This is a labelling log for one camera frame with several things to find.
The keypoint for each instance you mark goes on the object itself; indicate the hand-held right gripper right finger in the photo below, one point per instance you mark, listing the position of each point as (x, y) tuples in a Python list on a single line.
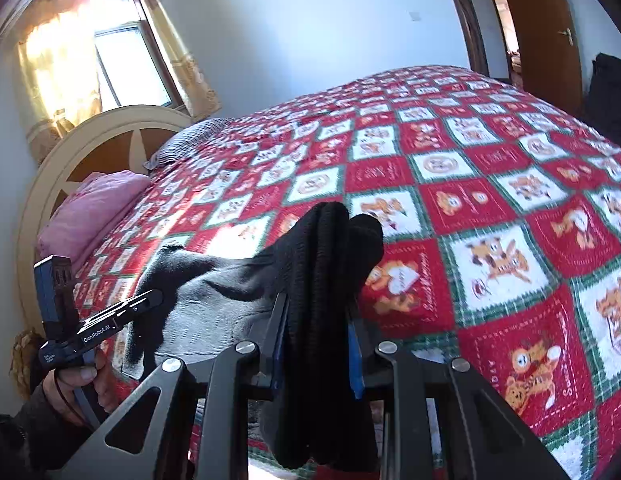
[(356, 365)]

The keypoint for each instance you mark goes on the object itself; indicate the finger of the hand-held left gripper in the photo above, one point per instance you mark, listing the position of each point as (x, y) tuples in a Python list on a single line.
[(143, 305)]

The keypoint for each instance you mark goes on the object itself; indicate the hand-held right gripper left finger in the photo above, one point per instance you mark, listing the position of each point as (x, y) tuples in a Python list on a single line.
[(279, 355)]

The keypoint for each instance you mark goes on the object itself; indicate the black pants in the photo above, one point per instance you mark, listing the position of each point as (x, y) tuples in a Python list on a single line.
[(315, 270)]

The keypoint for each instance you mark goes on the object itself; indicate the person's left forearm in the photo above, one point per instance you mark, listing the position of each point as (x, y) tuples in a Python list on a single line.
[(30, 440)]

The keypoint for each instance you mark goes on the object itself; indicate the person's left hand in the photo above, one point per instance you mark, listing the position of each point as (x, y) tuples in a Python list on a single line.
[(60, 390)]

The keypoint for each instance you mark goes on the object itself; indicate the woven straw basket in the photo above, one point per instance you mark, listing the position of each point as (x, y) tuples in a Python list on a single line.
[(23, 360)]

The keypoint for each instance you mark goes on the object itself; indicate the pink pillow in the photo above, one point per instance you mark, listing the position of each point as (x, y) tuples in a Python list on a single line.
[(95, 205)]

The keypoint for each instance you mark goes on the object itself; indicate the cream wooden headboard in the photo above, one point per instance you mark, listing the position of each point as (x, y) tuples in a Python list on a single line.
[(40, 185)]

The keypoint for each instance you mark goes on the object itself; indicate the striped grey pillow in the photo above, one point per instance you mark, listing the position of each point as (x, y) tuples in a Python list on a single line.
[(190, 137)]

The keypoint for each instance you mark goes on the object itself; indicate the red checked printed blanket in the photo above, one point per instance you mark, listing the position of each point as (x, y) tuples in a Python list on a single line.
[(490, 185)]

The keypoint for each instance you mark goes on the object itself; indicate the yellow curtain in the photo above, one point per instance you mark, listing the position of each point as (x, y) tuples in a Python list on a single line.
[(60, 60), (180, 60)]

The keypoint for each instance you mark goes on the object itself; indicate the window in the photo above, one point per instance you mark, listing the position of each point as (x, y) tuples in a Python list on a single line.
[(125, 60)]

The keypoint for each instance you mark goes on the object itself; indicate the brown wooden door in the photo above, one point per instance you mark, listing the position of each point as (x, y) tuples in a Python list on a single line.
[(545, 60)]

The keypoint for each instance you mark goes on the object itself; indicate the black suitcase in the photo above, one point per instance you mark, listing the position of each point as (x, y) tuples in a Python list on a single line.
[(610, 90)]

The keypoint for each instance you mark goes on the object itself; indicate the white wall switch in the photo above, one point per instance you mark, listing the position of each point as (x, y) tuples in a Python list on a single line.
[(415, 15)]

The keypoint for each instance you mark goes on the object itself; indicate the brown door frame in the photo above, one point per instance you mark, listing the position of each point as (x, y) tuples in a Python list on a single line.
[(465, 20)]

